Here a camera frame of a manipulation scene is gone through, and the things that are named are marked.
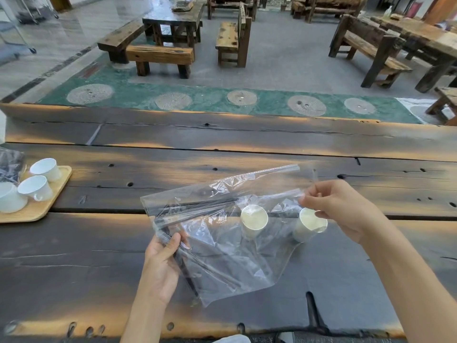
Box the light wooden bench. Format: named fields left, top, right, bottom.
left=125, top=45, right=195, bottom=80

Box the clear plastic zip bag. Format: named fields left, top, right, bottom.
left=140, top=164, right=319, bottom=308

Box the small wooden stool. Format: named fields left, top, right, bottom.
left=424, top=86, right=457, bottom=126

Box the white clothing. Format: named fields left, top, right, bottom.
left=212, top=333, right=252, bottom=343

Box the black chopstick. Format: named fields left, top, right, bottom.
left=156, top=219, right=199, bottom=298
left=154, top=197, right=240, bottom=221
left=179, top=243, right=244, bottom=288

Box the person's left hand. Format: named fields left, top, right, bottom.
left=143, top=232, right=190, bottom=305

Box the light wooden tray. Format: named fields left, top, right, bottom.
left=0, top=165, right=72, bottom=224

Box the white paper cup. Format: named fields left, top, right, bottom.
left=292, top=208, right=328, bottom=243
left=240, top=204, right=268, bottom=241

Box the metal wheeled cart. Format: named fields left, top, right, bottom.
left=16, top=0, right=60, bottom=25
left=0, top=0, right=37, bottom=65

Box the long wooden bench with backrest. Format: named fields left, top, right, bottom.
left=328, top=14, right=413, bottom=89

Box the person's left forearm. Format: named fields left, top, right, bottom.
left=119, top=294, right=173, bottom=343

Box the person's right forearm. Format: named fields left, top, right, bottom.
left=360, top=218, right=457, bottom=343

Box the dark wooden table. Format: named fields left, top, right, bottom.
left=142, top=0, right=205, bottom=51
left=206, top=0, right=259, bottom=22

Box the person's right hand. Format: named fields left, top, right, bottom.
left=298, top=180, right=390, bottom=245

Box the rustic wooden bench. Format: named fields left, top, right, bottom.
left=290, top=0, right=369, bottom=24

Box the plastic bag of black chopsticks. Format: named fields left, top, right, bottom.
left=0, top=146, right=28, bottom=186

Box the white ceramic teacup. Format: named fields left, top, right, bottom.
left=0, top=182, right=29, bottom=214
left=17, top=175, right=54, bottom=202
left=29, top=158, right=62, bottom=183

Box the long rustic wooden table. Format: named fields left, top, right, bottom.
left=371, top=15, right=457, bottom=94

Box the dark wooden bench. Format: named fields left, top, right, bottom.
left=97, top=19, right=155, bottom=64

